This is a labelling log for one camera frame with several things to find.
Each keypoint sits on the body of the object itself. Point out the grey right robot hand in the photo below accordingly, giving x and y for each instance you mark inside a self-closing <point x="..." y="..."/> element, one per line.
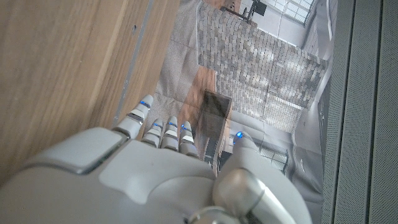
<point x="149" y="186"/>

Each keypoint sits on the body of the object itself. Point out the printed office backdrop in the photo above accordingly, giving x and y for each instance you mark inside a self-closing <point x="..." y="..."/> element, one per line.
<point x="248" y="62"/>

